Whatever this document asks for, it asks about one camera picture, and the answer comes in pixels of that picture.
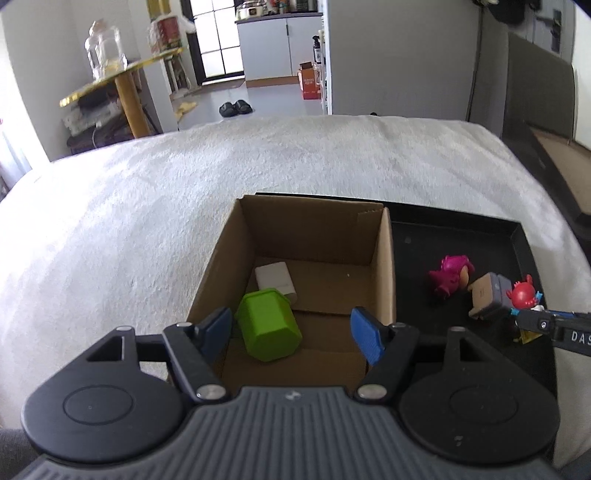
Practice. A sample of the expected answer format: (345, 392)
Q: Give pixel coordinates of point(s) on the grey leaning panel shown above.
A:
(540, 89)

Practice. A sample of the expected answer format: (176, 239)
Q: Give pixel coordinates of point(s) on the white power adapter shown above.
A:
(276, 276)

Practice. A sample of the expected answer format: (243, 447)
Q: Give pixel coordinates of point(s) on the white fuzzy blanket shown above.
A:
(121, 235)

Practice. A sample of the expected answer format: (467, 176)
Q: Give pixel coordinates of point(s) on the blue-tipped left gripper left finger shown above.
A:
(192, 350)

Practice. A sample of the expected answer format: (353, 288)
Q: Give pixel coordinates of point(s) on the black slippers pair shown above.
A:
(240, 107)

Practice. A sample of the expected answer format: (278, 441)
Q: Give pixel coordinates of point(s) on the yellow floor cloth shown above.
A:
(183, 108)

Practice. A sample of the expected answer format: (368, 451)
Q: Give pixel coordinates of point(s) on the brown cardboard box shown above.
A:
(339, 255)

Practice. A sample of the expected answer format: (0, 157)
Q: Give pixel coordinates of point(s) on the pink-haired toy figure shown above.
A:
(453, 275)

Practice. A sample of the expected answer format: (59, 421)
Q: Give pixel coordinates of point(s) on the black shallow tray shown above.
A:
(401, 262)

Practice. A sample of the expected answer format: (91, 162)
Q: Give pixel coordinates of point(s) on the gold round side table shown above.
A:
(126, 90)

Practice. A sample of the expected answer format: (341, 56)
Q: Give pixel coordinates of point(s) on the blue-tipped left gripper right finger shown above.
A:
(387, 349)

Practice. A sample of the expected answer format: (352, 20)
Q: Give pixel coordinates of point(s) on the red label canister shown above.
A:
(164, 34)

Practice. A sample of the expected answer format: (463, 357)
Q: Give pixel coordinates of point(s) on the white kitchen cabinet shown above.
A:
(273, 47)

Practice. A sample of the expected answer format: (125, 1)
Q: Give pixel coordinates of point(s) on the tan grey toy cube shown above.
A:
(489, 297)

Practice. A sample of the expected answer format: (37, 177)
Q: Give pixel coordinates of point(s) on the clear glass jar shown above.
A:
(104, 50)

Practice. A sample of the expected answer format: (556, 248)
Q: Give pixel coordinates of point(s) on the black framed board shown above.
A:
(560, 165)

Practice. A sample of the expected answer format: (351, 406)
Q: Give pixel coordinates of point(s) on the door handle lock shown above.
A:
(554, 23)

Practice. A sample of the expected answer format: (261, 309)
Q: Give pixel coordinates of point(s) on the red crab toy figure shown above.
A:
(524, 296)

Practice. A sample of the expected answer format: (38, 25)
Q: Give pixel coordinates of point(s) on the green plastic block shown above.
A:
(268, 326)

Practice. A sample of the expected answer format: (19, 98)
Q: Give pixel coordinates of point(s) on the orange carton box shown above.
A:
(308, 78)

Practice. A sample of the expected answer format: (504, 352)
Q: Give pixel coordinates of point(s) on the black spray bottle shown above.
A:
(317, 49)

